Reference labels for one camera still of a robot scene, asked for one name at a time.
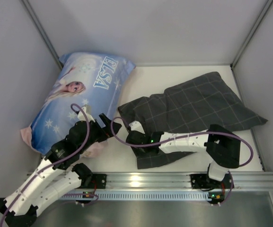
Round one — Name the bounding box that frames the grey checked pillowcase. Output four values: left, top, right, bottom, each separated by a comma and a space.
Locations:
117, 71, 269, 170

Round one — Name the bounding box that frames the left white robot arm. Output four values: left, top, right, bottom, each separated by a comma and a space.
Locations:
0, 113, 121, 227

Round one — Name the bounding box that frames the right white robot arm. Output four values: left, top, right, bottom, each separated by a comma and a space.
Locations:
126, 124, 241, 182

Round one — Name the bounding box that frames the Elsa print blue pillow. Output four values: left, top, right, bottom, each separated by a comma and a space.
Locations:
21, 52, 135, 155

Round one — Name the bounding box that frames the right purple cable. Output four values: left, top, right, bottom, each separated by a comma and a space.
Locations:
111, 117, 254, 206

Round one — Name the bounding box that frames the purple cable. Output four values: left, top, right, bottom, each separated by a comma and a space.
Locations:
0, 103, 99, 227
111, 117, 254, 206

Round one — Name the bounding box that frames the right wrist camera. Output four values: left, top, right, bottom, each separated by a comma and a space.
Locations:
129, 121, 145, 135

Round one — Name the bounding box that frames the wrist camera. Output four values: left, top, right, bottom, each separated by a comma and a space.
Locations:
78, 105, 96, 122
129, 121, 145, 135

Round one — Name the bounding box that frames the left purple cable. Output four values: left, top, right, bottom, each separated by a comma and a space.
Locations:
0, 103, 99, 227

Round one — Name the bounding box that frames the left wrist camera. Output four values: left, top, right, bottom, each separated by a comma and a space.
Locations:
78, 105, 96, 122

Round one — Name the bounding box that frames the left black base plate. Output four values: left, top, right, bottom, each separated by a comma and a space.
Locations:
88, 174, 107, 189

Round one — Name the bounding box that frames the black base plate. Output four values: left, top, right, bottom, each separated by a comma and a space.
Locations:
88, 174, 107, 189
190, 174, 213, 192

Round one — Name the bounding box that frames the slotted grey cable duct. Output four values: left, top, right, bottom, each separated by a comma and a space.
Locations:
60, 191, 226, 201

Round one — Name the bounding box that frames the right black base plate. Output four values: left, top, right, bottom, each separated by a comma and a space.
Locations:
190, 174, 213, 192

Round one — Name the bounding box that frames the aluminium mounting rail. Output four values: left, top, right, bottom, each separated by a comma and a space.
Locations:
26, 171, 273, 191

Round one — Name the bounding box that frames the left aluminium corner post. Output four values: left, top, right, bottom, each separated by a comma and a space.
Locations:
20, 0, 63, 69

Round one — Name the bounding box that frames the aluminium corner post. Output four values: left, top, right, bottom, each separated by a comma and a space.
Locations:
20, 0, 63, 69
230, 0, 273, 71

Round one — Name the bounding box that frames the right aluminium corner post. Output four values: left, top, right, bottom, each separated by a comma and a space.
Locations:
230, 0, 273, 71

